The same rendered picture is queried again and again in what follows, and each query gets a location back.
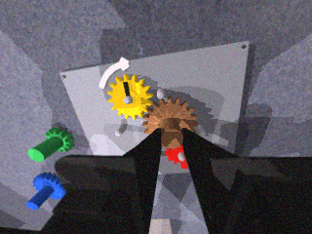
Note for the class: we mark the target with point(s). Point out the white curved arrow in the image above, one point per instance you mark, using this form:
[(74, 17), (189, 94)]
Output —
[(123, 63)]

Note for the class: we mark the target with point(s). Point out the blue gear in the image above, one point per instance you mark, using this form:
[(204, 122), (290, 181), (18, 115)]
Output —
[(48, 186)]

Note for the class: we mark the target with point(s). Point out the yellow gear with black stripe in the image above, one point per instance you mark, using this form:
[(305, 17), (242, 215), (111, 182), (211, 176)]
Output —
[(134, 89)]

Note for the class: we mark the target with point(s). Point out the red gear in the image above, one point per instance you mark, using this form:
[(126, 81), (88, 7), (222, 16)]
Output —
[(172, 153)]

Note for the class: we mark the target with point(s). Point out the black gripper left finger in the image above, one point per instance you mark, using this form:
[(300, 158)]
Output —
[(135, 172)]

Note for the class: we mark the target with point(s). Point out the green gear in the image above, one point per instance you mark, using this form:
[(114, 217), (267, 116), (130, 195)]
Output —
[(56, 140)]

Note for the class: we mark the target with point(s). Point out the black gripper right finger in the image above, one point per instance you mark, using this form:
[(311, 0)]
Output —
[(223, 180)]

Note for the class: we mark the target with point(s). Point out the red curved arrow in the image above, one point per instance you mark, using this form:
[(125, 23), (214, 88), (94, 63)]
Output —
[(184, 166)]

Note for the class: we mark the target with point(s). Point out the brown gear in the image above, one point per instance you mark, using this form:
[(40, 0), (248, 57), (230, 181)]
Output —
[(171, 117)]

